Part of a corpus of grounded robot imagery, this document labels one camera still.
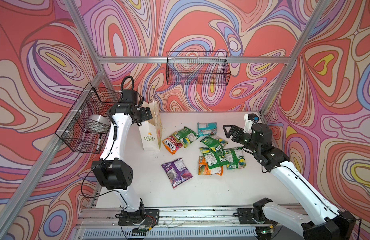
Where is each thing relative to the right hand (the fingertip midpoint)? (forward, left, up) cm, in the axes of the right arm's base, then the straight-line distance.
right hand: (229, 131), depth 75 cm
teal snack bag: (+21, +8, -24) cm, 33 cm away
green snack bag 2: (+14, +22, -21) cm, 33 cm away
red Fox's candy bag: (+9, +31, -23) cm, 40 cm away
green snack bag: (-4, +5, -22) cm, 23 cm away
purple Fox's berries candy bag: (-10, +28, -24) cm, 38 cm away
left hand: (+13, +45, +1) cm, 47 cm away
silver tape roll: (+4, +64, +8) cm, 64 cm away
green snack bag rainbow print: (-3, -8, -23) cm, 25 cm away
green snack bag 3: (+8, +3, -22) cm, 23 cm away
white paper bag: (+8, +42, -8) cm, 44 cm away
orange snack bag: (-9, +12, -23) cm, 28 cm away
